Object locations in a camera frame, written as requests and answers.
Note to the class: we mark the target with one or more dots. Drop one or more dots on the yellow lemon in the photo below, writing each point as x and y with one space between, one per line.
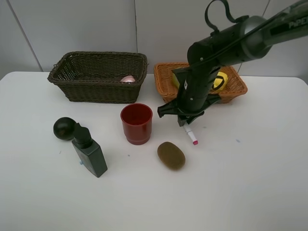
220 82

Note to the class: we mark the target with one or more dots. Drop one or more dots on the red plastic cup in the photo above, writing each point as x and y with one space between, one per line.
137 123

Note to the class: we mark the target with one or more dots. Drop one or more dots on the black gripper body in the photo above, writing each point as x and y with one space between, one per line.
173 107

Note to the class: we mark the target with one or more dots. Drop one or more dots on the brown kiwi fruit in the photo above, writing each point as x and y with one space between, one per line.
171 156

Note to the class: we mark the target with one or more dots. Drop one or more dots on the dark pump bottle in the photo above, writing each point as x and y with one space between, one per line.
89 151

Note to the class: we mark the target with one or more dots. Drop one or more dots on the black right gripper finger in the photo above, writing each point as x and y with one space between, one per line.
182 120

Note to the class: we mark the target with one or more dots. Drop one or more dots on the green pear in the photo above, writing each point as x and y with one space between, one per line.
175 81

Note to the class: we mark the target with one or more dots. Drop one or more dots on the orange wicker basket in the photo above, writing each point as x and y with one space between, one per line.
163 75

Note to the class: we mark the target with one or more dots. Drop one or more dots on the pink lotion bottle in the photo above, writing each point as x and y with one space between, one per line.
128 79

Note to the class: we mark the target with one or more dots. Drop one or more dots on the dark round fruit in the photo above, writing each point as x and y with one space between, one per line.
63 128

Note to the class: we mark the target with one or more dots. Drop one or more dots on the dark brown wicker basket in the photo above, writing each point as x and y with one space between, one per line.
94 76

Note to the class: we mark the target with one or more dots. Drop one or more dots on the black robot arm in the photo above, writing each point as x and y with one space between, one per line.
250 38

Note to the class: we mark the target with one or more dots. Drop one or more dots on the white pink-tipped marker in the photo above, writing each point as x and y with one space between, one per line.
190 133

